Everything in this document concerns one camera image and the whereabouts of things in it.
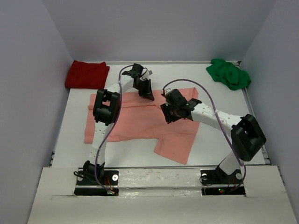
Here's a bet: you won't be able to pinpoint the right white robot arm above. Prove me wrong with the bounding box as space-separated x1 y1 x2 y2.
161 89 266 186

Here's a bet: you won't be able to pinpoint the folded red t shirt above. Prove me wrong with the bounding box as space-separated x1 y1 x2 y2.
64 60 110 89

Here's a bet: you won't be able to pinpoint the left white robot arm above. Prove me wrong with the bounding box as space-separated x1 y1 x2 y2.
83 63 155 183

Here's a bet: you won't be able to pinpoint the crumpled green t shirt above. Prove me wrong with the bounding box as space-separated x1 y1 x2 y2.
206 59 251 91

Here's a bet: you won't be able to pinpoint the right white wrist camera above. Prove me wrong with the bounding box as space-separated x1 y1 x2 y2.
161 88 172 97

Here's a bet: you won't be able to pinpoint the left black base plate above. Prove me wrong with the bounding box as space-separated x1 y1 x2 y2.
74 169 119 196

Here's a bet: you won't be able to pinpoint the pink t shirt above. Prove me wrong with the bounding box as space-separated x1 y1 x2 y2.
83 87 200 165

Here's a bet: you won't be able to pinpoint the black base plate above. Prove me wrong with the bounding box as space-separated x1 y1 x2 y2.
74 169 119 196
199 169 246 196

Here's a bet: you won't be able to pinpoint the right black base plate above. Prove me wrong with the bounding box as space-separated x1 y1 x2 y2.
199 169 246 196

